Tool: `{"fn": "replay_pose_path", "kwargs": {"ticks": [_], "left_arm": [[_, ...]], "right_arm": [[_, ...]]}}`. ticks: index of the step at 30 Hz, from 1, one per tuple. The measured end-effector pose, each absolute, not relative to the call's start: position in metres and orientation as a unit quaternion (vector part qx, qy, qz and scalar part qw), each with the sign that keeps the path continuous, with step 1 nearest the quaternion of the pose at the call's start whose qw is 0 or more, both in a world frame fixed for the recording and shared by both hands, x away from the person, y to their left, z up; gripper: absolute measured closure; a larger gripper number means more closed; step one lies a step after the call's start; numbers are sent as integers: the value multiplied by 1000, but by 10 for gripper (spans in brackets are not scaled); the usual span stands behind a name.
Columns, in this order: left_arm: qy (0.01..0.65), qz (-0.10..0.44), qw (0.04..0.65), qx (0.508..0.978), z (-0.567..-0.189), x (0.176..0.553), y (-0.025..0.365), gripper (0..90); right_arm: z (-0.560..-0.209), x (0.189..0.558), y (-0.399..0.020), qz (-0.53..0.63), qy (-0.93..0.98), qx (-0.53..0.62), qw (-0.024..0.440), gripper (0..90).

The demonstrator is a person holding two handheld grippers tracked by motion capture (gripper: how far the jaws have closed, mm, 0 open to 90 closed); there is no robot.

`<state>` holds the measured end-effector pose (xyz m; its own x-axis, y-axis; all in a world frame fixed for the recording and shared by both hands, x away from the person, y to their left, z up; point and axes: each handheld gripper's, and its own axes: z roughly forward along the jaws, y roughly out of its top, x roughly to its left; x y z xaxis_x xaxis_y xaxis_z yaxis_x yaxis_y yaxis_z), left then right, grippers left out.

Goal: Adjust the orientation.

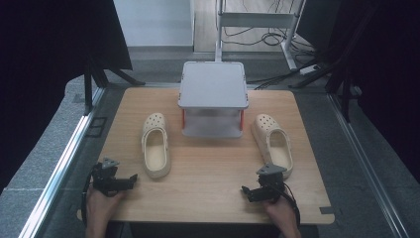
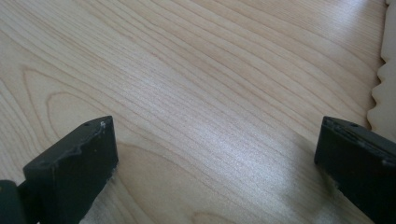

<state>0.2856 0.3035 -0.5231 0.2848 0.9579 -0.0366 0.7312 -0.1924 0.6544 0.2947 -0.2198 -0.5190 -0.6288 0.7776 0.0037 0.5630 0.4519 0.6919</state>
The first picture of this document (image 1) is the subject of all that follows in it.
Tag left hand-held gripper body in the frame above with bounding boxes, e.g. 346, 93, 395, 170
90, 157, 132, 198

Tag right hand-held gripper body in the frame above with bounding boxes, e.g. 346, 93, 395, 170
248, 163, 288, 203

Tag person's left hand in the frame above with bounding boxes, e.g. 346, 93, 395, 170
85, 188, 127, 228

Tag person's right hand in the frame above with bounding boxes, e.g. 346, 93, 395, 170
263, 195, 299, 230

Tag cream clog shoe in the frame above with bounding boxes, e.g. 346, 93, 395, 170
250, 113, 294, 179
141, 112, 172, 180

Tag black tripod stand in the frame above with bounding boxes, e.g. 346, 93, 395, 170
287, 0, 384, 124
82, 54, 147, 117

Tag grey two-tier shoe rack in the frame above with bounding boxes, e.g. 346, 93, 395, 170
177, 60, 250, 139

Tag white power strip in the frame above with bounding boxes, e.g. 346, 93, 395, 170
298, 63, 322, 75

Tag black curtain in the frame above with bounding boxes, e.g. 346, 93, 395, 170
0, 0, 134, 195
295, 0, 420, 184

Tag white metal stand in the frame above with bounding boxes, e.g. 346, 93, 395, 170
214, 0, 307, 72

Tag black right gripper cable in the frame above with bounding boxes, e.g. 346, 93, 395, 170
280, 182, 302, 229

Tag aluminium rail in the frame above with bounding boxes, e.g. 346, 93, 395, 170
326, 92, 411, 238
18, 86, 106, 238

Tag black floor cables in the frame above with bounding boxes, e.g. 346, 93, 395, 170
221, 0, 318, 91

